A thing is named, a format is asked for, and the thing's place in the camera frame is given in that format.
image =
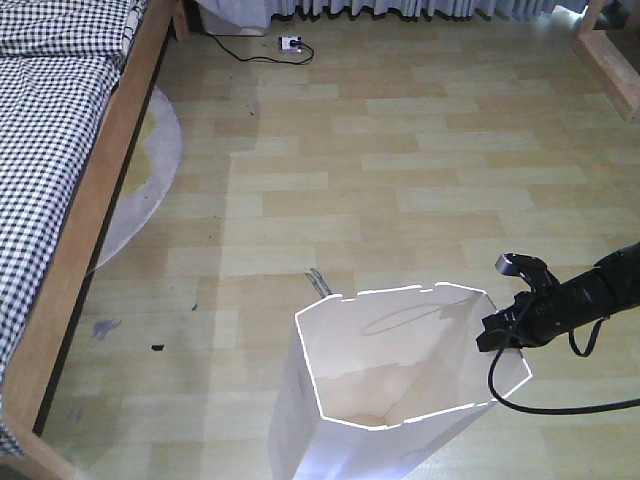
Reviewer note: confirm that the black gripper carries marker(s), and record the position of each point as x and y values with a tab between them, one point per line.
518	326

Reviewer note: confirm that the white plastic trash bin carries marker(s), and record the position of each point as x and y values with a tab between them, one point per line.
374	385

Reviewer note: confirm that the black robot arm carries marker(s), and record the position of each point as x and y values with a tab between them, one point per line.
551	308

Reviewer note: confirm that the wooden furniture base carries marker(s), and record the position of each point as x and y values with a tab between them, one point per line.
599	52

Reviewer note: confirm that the floor power outlet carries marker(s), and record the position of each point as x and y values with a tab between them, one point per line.
290	44

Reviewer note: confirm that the round grey floor rug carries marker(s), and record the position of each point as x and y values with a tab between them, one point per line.
151	171

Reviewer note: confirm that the light grey curtain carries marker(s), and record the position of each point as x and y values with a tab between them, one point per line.
255	17

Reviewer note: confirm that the black white checkered bedding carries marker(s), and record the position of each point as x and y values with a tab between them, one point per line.
60	62

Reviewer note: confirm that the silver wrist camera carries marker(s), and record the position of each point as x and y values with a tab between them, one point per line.
532	270

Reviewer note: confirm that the wooden bed frame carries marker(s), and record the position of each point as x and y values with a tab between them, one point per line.
25	381

